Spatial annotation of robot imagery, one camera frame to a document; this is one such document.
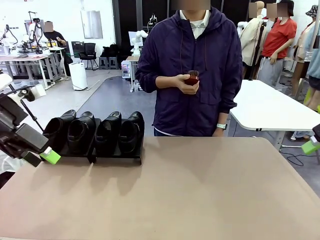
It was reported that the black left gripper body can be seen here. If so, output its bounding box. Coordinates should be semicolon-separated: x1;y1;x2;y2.
0;94;50;159

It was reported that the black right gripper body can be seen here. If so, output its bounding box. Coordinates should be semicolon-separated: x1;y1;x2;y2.
312;124;320;144

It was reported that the black leather shoe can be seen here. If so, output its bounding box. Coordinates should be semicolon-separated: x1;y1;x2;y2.
118;110;146;155
67;111;97;155
42;109;77;153
94;110;123;155

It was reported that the person's left forearm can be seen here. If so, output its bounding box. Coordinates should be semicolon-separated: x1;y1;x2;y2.
217;112;230;125

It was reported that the person's right forearm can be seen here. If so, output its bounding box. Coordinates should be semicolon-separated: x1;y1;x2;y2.
154;75;180;90

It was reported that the person's right hand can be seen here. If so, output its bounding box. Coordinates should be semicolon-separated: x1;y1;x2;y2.
175;74;201;96

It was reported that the white cover cloth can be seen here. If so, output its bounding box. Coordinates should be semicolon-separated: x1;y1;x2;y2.
0;149;24;175

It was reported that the white table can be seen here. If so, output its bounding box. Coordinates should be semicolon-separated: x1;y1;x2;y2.
229;79;320;152

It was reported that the white workbench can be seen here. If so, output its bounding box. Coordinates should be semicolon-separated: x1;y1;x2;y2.
0;54;55;90

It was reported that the white air purifier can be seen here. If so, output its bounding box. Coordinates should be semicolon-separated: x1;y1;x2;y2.
68;62;88;91

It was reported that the mannequin in red shirt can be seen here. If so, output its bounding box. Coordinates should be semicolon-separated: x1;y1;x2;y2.
259;0;299;88

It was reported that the grey stool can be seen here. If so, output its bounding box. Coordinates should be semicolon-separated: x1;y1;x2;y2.
108;56;119;70
99;56;110;70

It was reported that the person in black shirt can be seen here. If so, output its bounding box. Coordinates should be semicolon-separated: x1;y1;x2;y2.
42;21;74;77

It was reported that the background robot rig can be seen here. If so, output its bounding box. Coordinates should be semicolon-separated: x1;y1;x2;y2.
21;11;50;55

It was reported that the black office chair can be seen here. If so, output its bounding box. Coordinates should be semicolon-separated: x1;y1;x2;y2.
78;42;99;70

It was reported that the mannequin in beige coat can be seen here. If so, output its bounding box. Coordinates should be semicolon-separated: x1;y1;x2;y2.
237;1;267;67

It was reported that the lit computer case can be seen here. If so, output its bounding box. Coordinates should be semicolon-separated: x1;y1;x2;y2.
121;61;132;79

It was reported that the black backpack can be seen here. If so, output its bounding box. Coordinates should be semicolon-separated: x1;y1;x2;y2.
100;42;119;59

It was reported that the person in purple jacket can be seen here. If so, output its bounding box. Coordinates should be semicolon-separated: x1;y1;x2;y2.
134;0;243;138

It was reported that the black floor cable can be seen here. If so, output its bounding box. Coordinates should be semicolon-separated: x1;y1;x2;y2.
281;146;317;168

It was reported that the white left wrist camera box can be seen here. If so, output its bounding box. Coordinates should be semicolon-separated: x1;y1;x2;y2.
31;84;48;98

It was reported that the grey wall panel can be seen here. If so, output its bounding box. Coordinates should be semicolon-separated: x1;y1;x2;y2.
80;10;104;40

